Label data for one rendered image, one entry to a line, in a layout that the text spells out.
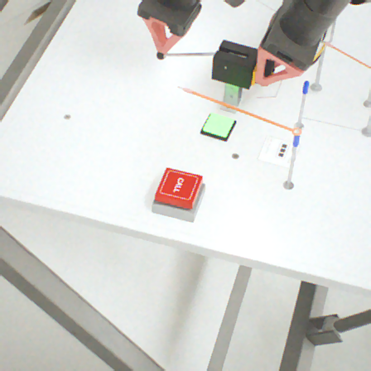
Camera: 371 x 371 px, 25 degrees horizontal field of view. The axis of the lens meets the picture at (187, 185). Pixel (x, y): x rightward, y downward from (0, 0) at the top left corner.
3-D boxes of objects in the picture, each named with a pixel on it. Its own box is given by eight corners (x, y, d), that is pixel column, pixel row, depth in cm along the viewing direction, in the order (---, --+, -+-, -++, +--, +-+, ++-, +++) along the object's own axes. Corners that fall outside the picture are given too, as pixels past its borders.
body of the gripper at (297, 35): (321, 27, 113) (352, -10, 107) (303, 75, 107) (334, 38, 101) (281, 2, 112) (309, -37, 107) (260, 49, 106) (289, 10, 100)
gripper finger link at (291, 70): (289, 74, 118) (324, 31, 111) (276, 107, 114) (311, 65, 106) (248, 49, 117) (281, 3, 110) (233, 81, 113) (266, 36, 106)
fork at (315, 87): (307, 89, 123) (321, 12, 112) (310, 82, 124) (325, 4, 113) (320, 93, 123) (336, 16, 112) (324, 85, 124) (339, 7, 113)
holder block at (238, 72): (221, 60, 119) (223, 38, 116) (258, 71, 118) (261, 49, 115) (210, 79, 117) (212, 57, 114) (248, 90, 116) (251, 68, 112)
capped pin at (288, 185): (281, 181, 112) (291, 124, 103) (293, 181, 112) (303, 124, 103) (282, 190, 111) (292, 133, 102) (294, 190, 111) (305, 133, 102)
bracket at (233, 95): (230, 89, 123) (232, 63, 119) (246, 93, 122) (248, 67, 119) (219, 108, 120) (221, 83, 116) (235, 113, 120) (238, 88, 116)
